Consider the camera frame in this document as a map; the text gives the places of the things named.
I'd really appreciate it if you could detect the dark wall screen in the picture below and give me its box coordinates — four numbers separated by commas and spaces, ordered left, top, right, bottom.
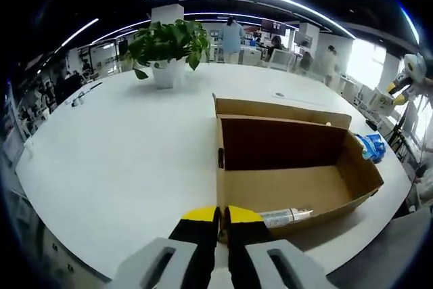
260, 18, 283, 32

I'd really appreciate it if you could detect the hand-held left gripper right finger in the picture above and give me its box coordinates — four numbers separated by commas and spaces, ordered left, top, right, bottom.
220, 204, 327, 289

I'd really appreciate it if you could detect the small white carton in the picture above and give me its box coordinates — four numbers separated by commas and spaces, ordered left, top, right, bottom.
370, 87, 396, 116

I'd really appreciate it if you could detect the long ceiling light strip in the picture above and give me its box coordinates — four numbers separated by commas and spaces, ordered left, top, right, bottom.
401, 7, 420, 45

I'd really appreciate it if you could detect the clear spray bottle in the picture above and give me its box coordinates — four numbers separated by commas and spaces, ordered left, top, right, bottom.
257, 206, 315, 229

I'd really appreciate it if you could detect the blue soft tissue pack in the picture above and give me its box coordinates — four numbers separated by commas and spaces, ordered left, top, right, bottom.
357, 132, 385, 151

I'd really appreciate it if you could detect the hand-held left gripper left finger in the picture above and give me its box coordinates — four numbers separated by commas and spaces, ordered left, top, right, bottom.
108, 204, 220, 289

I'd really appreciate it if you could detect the potted green plant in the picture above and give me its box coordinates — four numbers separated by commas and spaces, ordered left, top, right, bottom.
123, 20, 211, 89

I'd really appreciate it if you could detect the grey office chair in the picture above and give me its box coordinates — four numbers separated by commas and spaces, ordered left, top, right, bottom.
327, 206, 433, 289

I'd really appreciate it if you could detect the white mesh office chair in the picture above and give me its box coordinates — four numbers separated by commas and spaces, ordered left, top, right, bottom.
270, 48, 294, 72

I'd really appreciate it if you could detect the brown cardboard shoe box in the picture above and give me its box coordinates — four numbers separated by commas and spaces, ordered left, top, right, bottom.
212, 93, 385, 239

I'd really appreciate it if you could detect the short ceiling light strip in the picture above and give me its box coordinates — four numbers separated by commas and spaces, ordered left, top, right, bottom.
53, 18, 99, 53

